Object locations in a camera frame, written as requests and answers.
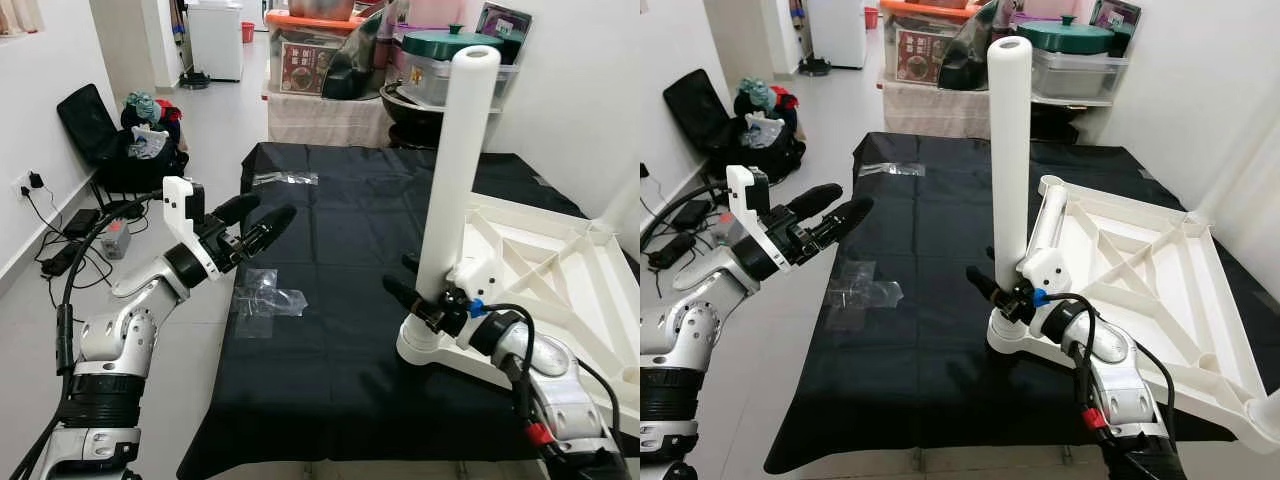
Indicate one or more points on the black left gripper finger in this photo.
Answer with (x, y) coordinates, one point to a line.
(240, 208)
(815, 200)
(270, 230)
(842, 222)

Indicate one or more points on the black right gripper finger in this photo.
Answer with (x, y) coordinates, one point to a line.
(988, 287)
(408, 300)
(993, 255)
(411, 262)

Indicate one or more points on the white plastic table leg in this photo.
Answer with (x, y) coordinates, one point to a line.
(1010, 150)
(1245, 160)
(1265, 415)
(460, 150)
(620, 190)

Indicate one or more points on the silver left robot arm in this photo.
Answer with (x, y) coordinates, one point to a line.
(120, 330)
(690, 330)

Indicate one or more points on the clear tape cross patch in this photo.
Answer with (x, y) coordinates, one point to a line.
(268, 300)
(862, 292)

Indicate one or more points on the white plastic wrapper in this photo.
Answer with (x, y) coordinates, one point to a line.
(150, 142)
(766, 130)

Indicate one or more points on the black power adapter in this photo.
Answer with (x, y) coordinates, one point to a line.
(62, 258)
(692, 213)
(82, 222)
(670, 252)

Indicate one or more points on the grey box device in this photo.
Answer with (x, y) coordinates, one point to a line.
(116, 240)

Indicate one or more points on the red cloth item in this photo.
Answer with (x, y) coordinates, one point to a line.
(785, 98)
(169, 110)

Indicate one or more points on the black tablecloth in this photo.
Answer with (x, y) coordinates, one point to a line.
(900, 400)
(330, 400)

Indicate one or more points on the small black floor item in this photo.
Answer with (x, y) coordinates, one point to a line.
(193, 82)
(814, 68)

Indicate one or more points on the black wok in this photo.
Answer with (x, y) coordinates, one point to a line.
(410, 118)
(1055, 120)

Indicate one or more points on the white cabinet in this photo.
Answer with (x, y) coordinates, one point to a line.
(838, 32)
(215, 42)

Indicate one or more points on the small red bin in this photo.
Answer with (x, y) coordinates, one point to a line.
(248, 32)
(871, 18)

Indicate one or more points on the clear plastic storage container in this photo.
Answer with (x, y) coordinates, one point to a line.
(430, 85)
(1080, 75)

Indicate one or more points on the black plastic bag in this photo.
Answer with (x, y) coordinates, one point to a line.
(970, 55)
(360, 65)

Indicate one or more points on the steel cooking pot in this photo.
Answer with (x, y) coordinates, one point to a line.
(320, 8)

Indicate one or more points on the dark printed carton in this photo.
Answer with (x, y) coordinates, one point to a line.
(505, 25)
(1115, 25)

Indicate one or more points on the white stacked cups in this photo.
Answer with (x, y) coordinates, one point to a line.
(20, 15)

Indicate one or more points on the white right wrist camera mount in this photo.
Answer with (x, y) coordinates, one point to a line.
(1048, 272)
(475, 280)

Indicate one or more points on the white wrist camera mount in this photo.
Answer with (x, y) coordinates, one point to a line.
(745, 195)
(475, 280)
(180, 205)
(1048, 272)

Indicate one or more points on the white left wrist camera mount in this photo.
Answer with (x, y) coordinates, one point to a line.
(180, 205)
(745, 195)

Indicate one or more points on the black wall plug charger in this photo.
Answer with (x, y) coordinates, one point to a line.
(35, 183)

